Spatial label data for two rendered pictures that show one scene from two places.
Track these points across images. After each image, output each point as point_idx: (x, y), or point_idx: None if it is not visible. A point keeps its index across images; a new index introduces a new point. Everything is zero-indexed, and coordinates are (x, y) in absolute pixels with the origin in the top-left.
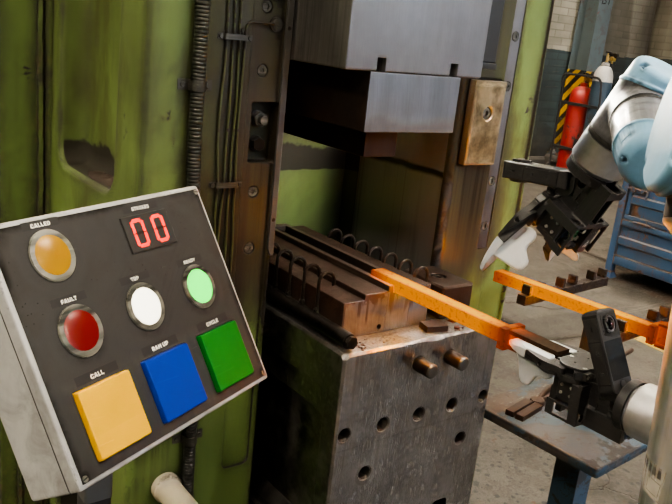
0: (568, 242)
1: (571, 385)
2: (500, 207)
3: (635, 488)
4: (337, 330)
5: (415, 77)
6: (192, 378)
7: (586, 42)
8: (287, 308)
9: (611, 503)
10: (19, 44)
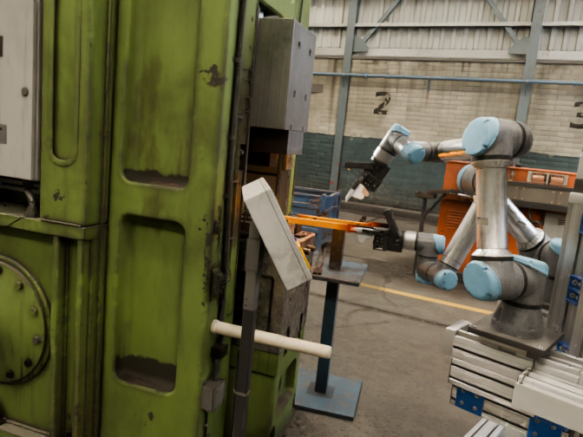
0: (376, 186)
1: (381, 238)
2: (289, 188)
3: (310, 322)
4: None
5: (296, 132)
6: None
7: None
8: (247, 236)
9: (305, 329)
10: (97, 120)
